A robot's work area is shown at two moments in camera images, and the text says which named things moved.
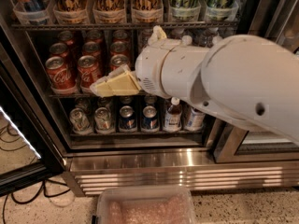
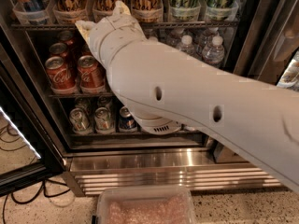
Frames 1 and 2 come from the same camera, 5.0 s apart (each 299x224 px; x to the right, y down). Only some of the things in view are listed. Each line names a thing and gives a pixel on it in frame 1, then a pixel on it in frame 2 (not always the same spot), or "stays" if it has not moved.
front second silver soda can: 103,121 stays
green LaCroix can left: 184,3 stays
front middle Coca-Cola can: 89,70 stays
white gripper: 149,66 -> 116,30
